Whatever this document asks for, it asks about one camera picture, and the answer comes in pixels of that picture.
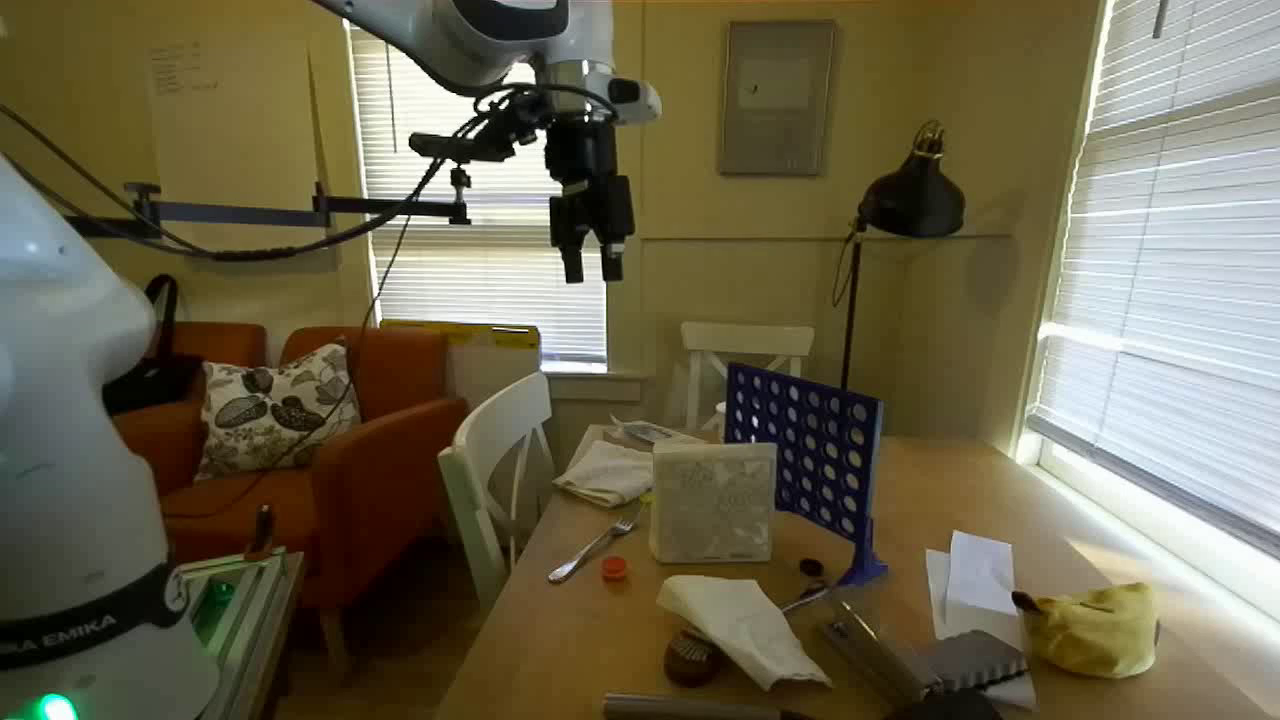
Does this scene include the white envelope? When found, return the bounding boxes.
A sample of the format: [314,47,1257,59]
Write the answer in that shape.
[943,529,1023,620]

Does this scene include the thick black cable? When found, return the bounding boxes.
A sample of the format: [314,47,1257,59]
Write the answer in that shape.
[0,102,464,270]

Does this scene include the blue connect four grid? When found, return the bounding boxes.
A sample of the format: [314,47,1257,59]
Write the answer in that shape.
[721,361,892,592]

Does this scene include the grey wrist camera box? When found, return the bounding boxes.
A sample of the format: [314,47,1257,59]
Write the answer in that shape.
[603,77,668,130]

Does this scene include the white box with yellow edge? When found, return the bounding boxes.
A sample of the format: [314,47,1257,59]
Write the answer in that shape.
[376,316,544,412]

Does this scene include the white bottle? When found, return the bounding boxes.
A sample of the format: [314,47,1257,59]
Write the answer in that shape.
[436,369,559,614]

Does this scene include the dark spiral notebook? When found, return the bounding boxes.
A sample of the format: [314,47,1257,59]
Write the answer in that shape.
[904,629,1036,704]

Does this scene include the orange armchair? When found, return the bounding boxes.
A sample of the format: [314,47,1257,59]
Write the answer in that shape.
[111,316,474,633]

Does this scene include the black mounted camera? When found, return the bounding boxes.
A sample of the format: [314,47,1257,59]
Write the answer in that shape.
[406,123,505,169]

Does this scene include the grey wall panel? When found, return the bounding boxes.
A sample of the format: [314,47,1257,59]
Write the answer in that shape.
[716,18,843,185]

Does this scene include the white paper sheet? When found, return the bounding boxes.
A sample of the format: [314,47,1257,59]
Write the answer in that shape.
[920,546,1032,648]

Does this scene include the floral pillow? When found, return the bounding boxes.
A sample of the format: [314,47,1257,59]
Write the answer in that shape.
[194,341,364,485]

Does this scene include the thin black cable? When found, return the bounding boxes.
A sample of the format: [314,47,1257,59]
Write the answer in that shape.
[263,155,452,485]

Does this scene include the folded white cloth stack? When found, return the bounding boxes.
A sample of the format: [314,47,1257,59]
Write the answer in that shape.
[551,416,710,512]

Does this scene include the crumpled white napkin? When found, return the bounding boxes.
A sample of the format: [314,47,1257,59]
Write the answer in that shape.
[653,571,831,697]

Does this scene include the wide window blinds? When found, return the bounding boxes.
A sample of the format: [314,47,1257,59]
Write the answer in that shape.
[1020,0,1280,559]

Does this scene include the brown round stone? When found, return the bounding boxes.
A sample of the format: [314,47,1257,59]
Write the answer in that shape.
[662,629,733,692]

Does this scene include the white wooden chair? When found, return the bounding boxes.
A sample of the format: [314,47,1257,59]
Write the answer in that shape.
[664,316,819,439]

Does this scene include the black bag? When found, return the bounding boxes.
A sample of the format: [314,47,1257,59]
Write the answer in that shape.
[101,271,208,422]

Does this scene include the white crumpled cloth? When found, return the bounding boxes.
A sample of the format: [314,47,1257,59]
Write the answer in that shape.
[779,555,935,704]

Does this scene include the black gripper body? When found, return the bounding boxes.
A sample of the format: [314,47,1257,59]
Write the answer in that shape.
[541,112,639,247]

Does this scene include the white cardboard box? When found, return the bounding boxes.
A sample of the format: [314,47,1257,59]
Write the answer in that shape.
[649,436,779,570]

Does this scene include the yellow cloth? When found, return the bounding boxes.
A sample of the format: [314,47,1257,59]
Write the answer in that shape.
[1018,579,1164,684]

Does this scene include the white green equipment box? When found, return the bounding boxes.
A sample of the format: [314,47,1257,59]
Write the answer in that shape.
[169,549,308,720]

